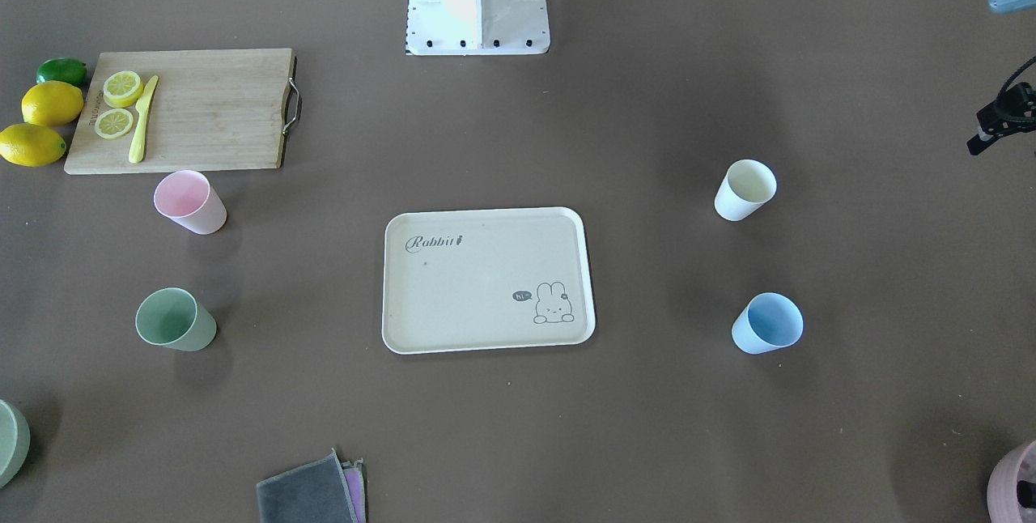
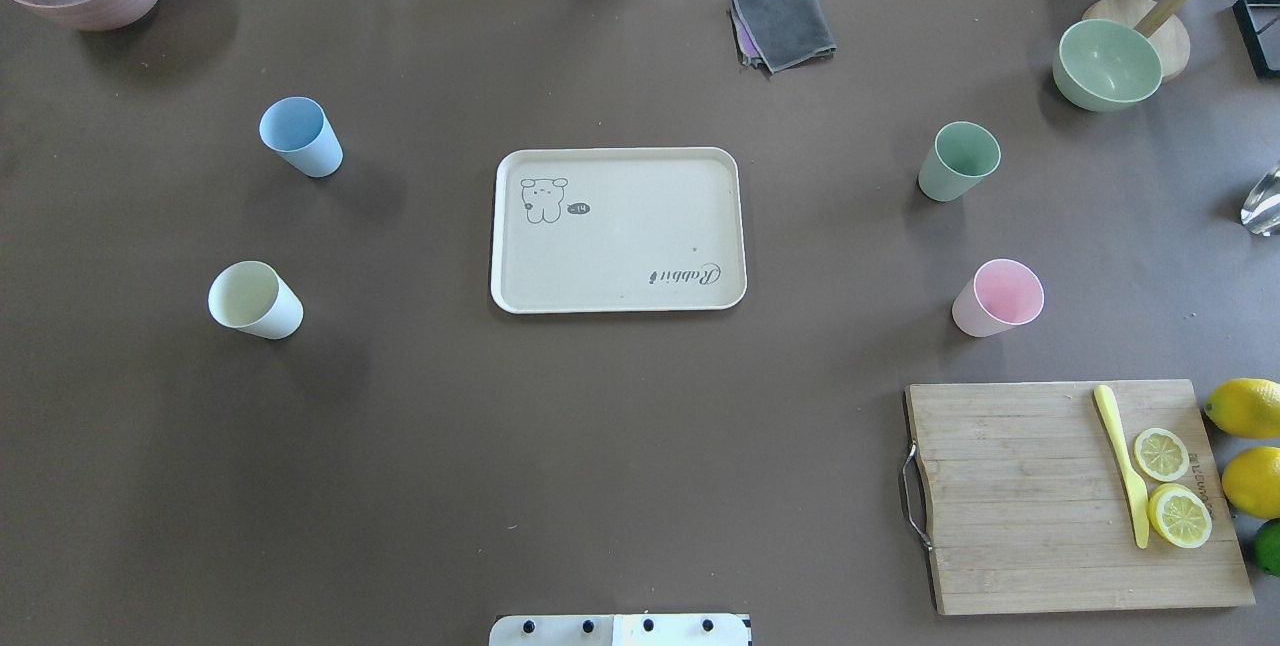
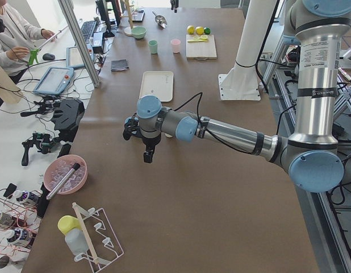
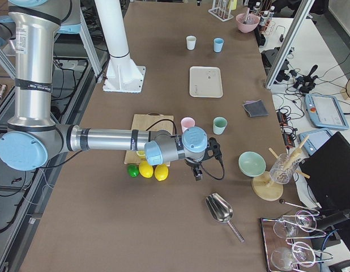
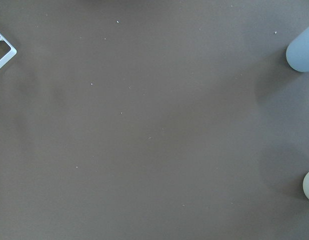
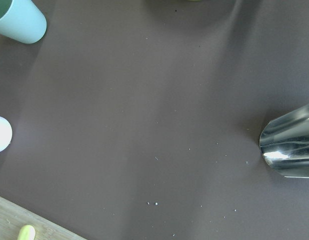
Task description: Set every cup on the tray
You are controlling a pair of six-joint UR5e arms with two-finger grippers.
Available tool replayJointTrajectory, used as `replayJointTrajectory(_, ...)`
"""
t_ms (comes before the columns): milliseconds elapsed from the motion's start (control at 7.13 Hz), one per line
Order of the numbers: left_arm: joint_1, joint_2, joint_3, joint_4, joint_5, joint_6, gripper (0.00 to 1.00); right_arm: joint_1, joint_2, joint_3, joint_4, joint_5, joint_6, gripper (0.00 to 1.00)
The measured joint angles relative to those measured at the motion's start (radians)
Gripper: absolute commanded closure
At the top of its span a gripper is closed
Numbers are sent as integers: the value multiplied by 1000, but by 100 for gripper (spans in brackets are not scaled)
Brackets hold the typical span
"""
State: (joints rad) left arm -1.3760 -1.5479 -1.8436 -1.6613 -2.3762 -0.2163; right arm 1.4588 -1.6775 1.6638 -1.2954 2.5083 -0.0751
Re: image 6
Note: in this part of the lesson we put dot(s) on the yellow-green lemon slice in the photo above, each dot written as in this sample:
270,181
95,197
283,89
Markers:
27,232

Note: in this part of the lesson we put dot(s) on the green plastic cup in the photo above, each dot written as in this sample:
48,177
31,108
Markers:
21,20

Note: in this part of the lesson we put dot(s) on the shiny metal scoop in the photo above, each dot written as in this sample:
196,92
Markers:
284,143

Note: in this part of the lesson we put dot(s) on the pink plastic cup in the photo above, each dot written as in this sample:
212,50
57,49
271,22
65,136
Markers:
6,133

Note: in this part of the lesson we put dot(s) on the wooden cutting board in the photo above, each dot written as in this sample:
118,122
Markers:
14,217

